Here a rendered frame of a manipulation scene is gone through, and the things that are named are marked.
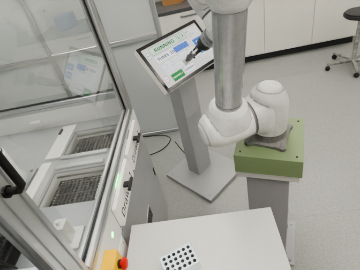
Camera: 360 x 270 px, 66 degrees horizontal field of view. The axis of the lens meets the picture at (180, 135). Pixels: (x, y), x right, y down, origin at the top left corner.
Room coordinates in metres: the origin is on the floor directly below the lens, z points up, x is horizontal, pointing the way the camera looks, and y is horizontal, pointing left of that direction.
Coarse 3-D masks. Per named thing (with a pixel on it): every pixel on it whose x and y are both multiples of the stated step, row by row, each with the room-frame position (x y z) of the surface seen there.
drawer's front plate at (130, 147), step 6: (132, 120) 1.30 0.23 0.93; (132, 126) 1.23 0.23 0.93; (132, 132) 1.18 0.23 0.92; (138, 132) 1.27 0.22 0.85; (132, 138) 1.15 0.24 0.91; (126, 144) 1.09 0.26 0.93; (132, 144) 1.12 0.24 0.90; (138, 144) 1.20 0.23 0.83; (126, 150) 1.04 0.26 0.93; (132, 150) 1.09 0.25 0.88; (126, 156) 1.02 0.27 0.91; (132, 162) 1.03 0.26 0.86; (132, 168) 1.02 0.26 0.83
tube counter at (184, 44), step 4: (188, 40) 1.76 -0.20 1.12; (180, 44) 1.72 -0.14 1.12; (184, 44) 1.73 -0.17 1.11; (188, 44) 1.74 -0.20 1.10; (172, 48) 1.68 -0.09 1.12; (176, 48) 1.69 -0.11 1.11; (180, 48) 1.70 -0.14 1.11; (184, 48) 1.71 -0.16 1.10; (172, 52) 1.66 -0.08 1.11; (176, 52) 1.67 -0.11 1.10
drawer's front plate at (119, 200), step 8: (128, 168) 0.96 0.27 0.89; (120, 176) 0.88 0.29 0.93; (128, 176) 0.92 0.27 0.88; (120, 184) 0.83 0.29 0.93; (120, 192) 0.79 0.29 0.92; (120, 200) 0.76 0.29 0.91; (128, 200) 0.82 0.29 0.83; (112, 208) 0.71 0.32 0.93; (120, 208) 0.73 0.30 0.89; (120, 216) 0.71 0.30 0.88; (120, 224) 0.71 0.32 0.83
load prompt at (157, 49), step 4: (180, 32) 1.79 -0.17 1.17; (172, 36) 1.75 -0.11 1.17; (176, 36) 1.76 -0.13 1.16; (180, 36) 1.77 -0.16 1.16; (184, 36) 1.78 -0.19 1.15; (164, 40) 1.71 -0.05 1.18; (168, 40) 1.72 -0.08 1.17; (172, 40) 1.73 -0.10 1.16; (176, 40) 1.74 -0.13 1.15; (180, 40) 1.75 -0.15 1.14; (156, 44) 1.67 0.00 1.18; (160, 44) 1.68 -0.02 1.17; (164, 44) 1.69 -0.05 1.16; (168, 44) 1.69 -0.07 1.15; (172, 44) 1.70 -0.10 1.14; (152, 48) 1.64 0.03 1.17; (156, 48) 1.65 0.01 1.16; (160, 48) 1.66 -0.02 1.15; (164, 48) 1.66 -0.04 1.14; (152, 52) 1.62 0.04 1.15; (156, 52) 1.62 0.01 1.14
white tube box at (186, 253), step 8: (184, 248) 0.56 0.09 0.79; (192, 248) 0.55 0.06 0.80; (168, 256) 0.55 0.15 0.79; (176, 256) 0.54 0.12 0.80; (184, 256) 0.53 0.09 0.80; (192, 256) 0.53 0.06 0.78; (168, 264) 0.52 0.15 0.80; (176, 264) 0.52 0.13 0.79; (184, 264) 0.51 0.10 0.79; (192, 264) 0.50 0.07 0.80; (200, 264) 0.50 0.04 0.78
